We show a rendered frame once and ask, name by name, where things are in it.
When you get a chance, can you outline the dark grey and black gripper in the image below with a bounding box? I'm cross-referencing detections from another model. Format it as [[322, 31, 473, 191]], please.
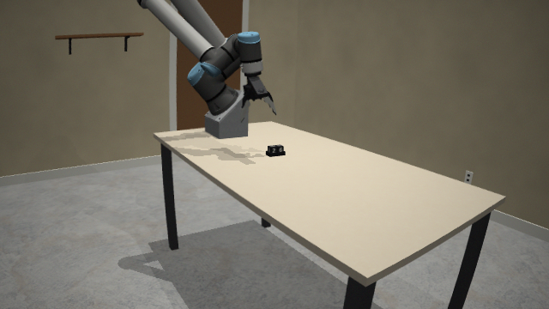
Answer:
[[240, 71, 276, 123]]

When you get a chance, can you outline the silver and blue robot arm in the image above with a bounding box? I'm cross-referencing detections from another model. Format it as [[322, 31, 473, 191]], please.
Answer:
[[137, 0, 263, 116]]

